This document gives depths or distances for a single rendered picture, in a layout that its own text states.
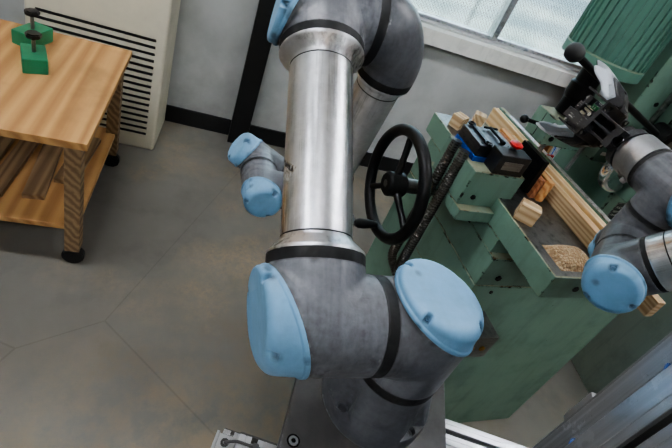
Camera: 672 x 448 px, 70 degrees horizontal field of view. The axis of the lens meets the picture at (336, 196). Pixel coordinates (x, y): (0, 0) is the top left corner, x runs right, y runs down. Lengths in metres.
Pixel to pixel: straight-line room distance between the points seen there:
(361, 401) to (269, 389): 1.02
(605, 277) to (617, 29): 0.58
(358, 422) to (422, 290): 0.20
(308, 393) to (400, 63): 0.48
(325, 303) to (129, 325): 1.27
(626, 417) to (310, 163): 0.38
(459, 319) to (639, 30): 0.76
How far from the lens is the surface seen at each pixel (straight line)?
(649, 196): 0.83
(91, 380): 1.62
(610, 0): 1.16
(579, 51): 0.96
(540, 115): 1.24
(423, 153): 1.05
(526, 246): 1.06
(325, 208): 0.54
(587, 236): 1.16
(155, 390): 1.61
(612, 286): 0.72
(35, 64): 1.80
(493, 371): 1.61
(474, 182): 1.06
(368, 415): 0.65
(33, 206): 1.83
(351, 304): 0.51
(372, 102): 0.79
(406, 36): 0.71
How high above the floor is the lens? 1.40
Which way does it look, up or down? 35 degrees down
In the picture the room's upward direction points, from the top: 23 degrees clockwise
